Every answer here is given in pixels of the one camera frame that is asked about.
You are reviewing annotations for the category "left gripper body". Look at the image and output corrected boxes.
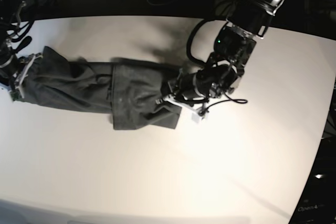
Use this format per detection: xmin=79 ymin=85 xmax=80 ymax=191
xmin=155 ymin=68 xmax=209 ymax=116

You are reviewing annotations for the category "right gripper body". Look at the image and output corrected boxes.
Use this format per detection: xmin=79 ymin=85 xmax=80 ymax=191
xmin=10 ymin=53 xmax=43 ymax=98

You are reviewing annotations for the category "dark grey T-shirt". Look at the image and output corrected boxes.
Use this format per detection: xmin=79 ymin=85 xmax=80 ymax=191
xmin=23 ymin=47 xmax=181 ymax=130

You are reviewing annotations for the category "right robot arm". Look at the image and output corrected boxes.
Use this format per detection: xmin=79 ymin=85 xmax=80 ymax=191
xmin=1 ymin=0 xmax=43 ymax=101

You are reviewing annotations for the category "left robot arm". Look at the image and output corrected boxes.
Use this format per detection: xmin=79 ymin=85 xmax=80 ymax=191
xmin=156 ymin=0 xmax=285 ymax=118

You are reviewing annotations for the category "black OpenArm case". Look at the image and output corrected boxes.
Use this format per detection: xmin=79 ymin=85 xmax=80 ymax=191
xmin=289 ymin=168 xmax=335 ymax=223

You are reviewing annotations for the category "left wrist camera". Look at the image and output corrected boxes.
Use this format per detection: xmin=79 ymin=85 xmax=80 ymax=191
xmin=191 ymin=111 xmax=208 ymax=124

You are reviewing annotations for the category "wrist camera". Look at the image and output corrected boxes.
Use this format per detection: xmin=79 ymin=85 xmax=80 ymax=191
xmin=191 ymin=111 xmax=208 ymax=124
xmin=9 ymin=90 xmax=24 ymax=102

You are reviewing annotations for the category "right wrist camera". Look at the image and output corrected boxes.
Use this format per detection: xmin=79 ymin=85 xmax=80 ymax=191
xmin=9 ymin=90 xmax=24 ymax=102

